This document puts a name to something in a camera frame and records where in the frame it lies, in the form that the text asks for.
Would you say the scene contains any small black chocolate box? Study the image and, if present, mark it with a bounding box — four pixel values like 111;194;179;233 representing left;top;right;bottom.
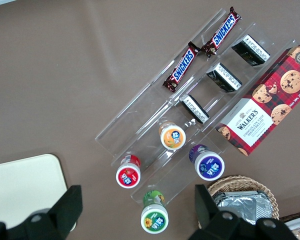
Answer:
230;34;271;68
205;62;243;94
179;94;211;125

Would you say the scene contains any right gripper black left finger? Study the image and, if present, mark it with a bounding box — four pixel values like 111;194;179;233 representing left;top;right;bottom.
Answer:
4;184;84;240

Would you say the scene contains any silver foil tray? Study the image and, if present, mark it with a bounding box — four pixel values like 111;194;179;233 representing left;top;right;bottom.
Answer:
211;190;266;227

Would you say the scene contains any clear acrylic cup display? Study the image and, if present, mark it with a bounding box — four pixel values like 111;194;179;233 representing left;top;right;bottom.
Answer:
94;82;228;204

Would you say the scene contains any light wicker basket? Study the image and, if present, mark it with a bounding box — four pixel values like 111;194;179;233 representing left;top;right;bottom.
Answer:
206;174;280;223

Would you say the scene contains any orange lid candy cup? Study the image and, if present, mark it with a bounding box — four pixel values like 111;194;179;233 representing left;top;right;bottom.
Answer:
158;121;187;151

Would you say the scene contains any red lid candy cup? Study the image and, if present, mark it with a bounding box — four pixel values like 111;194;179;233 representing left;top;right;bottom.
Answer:
115;154;142;188

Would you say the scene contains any red Walkers shortbread box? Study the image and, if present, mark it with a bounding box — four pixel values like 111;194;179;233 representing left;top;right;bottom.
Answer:
214;44;300;157

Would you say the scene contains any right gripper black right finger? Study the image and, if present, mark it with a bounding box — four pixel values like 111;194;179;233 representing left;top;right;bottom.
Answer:
187;184;299;240

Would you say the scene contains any Snickers bar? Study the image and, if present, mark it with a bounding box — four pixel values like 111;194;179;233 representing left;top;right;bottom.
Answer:
200;6;242;57
164;41;201;94

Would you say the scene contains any white plastic bin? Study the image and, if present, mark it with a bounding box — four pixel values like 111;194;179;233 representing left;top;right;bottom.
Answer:
279;212;300;240

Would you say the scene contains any cream plastic tray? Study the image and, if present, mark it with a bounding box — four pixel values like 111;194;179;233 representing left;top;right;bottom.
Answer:
0;153;69;226

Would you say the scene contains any clear acrylic snack display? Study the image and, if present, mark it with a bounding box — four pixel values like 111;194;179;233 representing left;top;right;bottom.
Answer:
149;8;300;131

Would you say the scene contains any green lid candy cup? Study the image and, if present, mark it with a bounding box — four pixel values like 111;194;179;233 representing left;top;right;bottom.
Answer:
140;189;170;235

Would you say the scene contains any purple lid candy cup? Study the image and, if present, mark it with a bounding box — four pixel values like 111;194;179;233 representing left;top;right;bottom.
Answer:
188;144;226;182

